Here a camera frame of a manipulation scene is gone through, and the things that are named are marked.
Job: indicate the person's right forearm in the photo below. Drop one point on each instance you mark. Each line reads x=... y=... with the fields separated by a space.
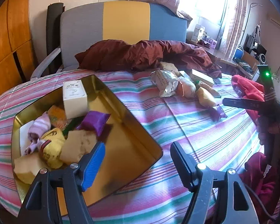
x=276 y=168

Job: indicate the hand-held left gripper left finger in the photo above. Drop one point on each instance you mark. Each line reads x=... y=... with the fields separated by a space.
x=93 y=165

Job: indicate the cream box with printed top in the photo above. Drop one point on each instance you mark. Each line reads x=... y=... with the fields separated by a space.
x=74 y=100

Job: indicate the white boxes on side table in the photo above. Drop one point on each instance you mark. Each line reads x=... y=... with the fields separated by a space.
x=197 y=32

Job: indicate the wooden wardrobe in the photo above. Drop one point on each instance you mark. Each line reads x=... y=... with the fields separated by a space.
x=7 y=39

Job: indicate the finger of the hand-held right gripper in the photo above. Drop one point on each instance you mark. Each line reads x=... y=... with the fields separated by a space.
x=242 y=103

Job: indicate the yellow snack packet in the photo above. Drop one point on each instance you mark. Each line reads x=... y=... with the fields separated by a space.
x=51 y=147

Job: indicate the red cloth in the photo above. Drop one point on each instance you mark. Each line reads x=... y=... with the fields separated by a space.
x=247 y=91

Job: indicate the printed purple snack packet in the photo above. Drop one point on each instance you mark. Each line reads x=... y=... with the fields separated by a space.
x=219 y=113

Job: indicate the blue bucket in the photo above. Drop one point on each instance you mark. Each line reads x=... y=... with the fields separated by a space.
x=238 y=52

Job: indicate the person's right hand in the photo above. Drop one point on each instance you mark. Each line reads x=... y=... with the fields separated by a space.
x=263 y=130

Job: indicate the black speaker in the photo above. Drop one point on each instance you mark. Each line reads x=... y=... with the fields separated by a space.
x=256 y=47

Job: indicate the wooden side table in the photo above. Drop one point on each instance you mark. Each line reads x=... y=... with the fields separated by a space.
x=219 y=56

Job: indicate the gold metal tin box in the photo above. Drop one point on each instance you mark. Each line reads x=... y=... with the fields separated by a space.
x=128 y=149

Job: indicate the plain purple satin packet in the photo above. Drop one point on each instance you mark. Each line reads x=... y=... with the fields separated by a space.
x=95 y=122

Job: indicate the grey yellow blue chair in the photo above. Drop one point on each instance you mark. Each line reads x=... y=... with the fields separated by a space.
x=84 y=28

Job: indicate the orange snack packet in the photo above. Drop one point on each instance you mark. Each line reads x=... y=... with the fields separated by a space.
x=57 y=116

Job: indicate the green snack bar packet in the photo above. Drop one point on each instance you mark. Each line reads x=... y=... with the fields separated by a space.
x=211 y=88

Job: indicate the purple box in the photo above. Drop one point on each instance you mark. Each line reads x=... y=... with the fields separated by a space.
x=208 y=43

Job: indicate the magenta garment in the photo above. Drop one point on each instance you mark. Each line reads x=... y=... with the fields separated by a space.
x=256 y=179

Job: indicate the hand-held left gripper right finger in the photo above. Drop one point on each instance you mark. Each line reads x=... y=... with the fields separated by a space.
x=180 y=165

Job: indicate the white packet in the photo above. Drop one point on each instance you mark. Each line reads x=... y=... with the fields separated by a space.
x=24 y=133

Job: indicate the large cream box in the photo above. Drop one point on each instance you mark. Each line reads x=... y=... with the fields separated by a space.
x=203 y=77

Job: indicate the dark green snack packet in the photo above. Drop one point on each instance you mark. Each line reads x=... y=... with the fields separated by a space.
x=70 y=126

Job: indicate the striped desktop cloth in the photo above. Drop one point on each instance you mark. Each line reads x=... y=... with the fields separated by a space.
x=189 y=130

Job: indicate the cardboard box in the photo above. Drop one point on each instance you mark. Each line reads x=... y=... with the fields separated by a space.
x=248 y=61

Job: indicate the silver biscuit packet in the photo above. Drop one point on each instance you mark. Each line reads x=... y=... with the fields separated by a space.
x=164 y=82

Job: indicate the pink sock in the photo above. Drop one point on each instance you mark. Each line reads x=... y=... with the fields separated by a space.
x=38 y=130

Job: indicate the maroon crumpled cloth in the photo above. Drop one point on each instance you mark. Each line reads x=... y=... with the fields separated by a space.
x=140 y=53

